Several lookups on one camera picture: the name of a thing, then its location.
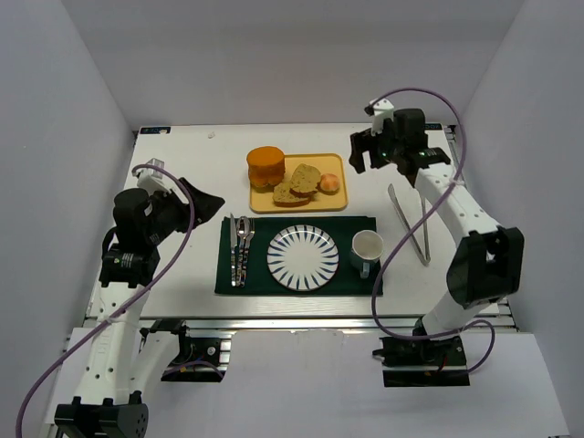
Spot seeded bread slice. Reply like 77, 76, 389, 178
272, 182, 312, 207
289, 163, 321, 197

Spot metal tongs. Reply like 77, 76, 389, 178
387, 182, 432, 266

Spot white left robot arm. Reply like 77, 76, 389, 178
54, 178, 224, 437

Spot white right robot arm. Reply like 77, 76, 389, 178
349, 101, 525, 339

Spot blue right corner label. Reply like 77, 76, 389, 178
424, 123, 443, 130

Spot blue corner label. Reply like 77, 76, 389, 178
424, 123, 443, 130
139, 127, 171, 135

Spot small round bun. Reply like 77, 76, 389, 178
318, 173, 341, 194

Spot yellow serving tray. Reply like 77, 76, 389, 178
249, 153, 349, 214

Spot blue left corner label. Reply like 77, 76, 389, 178
139, 127, 171, 135

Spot green white mug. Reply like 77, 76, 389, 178
349, 230, 384, 279

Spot white blue striped plate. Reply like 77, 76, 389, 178
266, 224, 339, 293

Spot dark green placemat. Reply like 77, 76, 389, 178
214, 215, 381, 297

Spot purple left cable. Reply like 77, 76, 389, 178
16, 164, 198, 438

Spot purple cable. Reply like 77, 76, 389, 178
370, 88, 497, 378
16, 164, 198, 438

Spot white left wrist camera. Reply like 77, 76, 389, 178
131, 158, 181, 195

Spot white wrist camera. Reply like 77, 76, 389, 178
131, 158, 181, 195
364, 98, 394, 136

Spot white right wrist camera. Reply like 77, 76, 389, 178
364, 98, 394, 136

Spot fork patterned handle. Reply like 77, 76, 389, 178
241, 218, 256, 287

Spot table knife patterned handle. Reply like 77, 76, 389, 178
229, 213, 239, 288

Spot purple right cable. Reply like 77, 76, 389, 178
370, 88, 497, 378

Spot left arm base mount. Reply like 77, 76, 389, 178
140, 318, 227, 383

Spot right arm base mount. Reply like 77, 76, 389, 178
372, 336, 470, 388

